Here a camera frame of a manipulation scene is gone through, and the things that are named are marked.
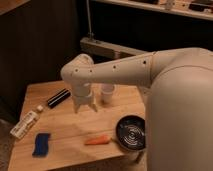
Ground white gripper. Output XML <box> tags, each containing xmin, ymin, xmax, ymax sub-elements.
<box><xmin>72</xmin><ymin>83</ymin><xmax>98</xmax><ymax>113</ymax></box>

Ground black ceramic bowl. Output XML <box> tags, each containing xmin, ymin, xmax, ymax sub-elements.
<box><xmin>115</xmin><ymin>115</ymin><xmax>146</xmax><ymax>151</ymax></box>

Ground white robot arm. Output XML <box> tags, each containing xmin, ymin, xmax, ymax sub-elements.
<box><xmin>61</xmin><ymin>47</ymin><xmax>213</xmax><ymax>171</ymax></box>

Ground black rectangular box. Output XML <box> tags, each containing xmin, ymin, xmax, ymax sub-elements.
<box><xmin>47</xmin><ymin>89</ymin><xmax>71</xmax><ymax>108</ymax></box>

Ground white plastic cup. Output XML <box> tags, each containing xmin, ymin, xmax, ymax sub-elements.
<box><xmin>101</xmin><ymin>84</ymin><xmax>115</xmax><ymax>103</ymax></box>

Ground orange carrot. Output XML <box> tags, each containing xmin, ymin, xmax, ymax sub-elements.
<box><xmin>85</xmin><ymin>135</ymin><xmax>111</xmax><ymax>145</ymax></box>

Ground wooden table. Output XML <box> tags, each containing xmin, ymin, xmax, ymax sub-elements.
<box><xmin>8</xmin><ymin>85</ymin><xmax>144</xmax><ymax>171</ymax></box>

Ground blue sponge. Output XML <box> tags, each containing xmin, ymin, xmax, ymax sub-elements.
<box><xmin>32</xmin><ymin>133</ymin><xmax>50</xmax><ymax>157</ymax></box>

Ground grey long bench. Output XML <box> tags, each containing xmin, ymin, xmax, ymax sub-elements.
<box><xmin>80</xmin><ymin>37</ymin><xmax>144</xmax><ymax>59</ymax></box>

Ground white tube with cap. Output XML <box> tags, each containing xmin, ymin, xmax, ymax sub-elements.
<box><xmin>10</xmin><ymin>105</ymin><xmax>44</xmax><ymax>139</ymax></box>

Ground metal pole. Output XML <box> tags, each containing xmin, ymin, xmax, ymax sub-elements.
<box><xmin>86</xmin><ymin>0</ymin><xmax>94</xmax><ymax>41</ymax></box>

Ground wooden shelf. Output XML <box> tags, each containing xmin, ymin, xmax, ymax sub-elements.
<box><xmin>93</xmin><ymin>0</ymin><xmax>213</xmax><ymax>21</ymax></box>

